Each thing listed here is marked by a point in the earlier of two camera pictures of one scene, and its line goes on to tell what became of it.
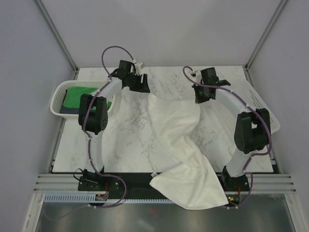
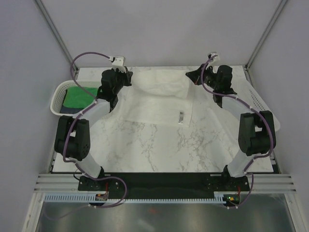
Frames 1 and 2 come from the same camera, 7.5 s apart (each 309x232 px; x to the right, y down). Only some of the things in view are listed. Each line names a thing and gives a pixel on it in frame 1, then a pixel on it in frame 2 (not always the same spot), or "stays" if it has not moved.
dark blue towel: [68, 110] stays
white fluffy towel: [188, 177] to [159, 96]
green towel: [73, 97] stays
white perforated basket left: [59, 92] stays
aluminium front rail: [51, 182] stays
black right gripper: [200, 100] to [196, 76]
